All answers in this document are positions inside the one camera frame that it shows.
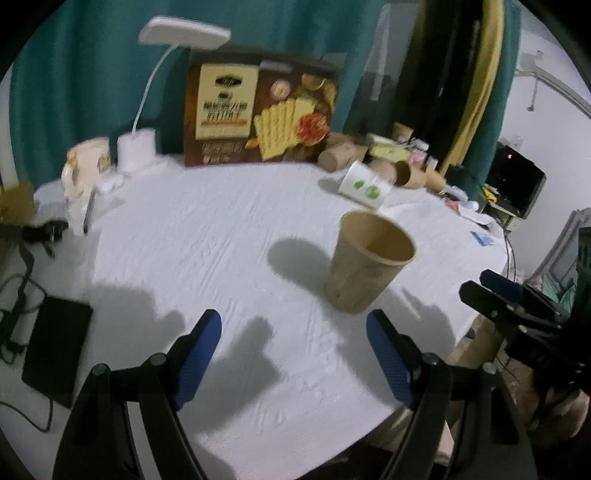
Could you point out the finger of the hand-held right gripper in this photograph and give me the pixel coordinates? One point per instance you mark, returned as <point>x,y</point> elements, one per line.
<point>503,281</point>
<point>485,300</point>

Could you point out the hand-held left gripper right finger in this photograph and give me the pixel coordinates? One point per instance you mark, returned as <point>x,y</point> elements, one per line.
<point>392,360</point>

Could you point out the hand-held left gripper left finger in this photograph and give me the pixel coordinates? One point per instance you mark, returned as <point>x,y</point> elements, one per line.
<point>198,355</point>

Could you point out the brown paper cup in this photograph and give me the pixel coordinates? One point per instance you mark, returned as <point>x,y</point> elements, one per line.
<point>339,155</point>
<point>402,131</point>
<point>355,281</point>
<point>408,174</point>
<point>435,179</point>

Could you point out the white green-print paper cup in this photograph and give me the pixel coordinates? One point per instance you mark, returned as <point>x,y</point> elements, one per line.
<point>364,184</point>

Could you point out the small blue packet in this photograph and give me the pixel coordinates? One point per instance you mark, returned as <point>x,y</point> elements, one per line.
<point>482,238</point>

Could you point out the black monitor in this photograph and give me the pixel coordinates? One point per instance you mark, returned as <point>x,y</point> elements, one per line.
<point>515,180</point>

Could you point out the black flat box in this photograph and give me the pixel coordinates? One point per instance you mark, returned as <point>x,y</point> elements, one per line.
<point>55,350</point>

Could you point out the yellow packet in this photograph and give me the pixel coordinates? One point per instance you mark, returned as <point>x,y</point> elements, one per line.
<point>388,150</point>

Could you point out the pen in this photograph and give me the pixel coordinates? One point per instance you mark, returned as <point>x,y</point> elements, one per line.
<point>87,211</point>

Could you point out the black power adapter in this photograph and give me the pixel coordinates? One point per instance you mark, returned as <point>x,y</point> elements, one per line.
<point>44,232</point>

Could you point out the yellow cloth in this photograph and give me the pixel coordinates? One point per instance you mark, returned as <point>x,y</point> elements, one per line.
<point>480,78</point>

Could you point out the white desk lamp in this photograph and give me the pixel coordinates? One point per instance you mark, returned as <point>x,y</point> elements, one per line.
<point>136,147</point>

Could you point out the cream mug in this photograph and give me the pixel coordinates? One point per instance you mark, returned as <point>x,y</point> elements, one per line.
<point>85,166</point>

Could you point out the cardboard box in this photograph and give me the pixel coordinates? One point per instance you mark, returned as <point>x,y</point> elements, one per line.
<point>16,203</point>

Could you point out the brown cracker box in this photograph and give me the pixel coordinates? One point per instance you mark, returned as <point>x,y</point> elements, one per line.
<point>258,110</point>

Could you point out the teal curtain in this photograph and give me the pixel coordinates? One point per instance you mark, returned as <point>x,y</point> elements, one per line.
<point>92,78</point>

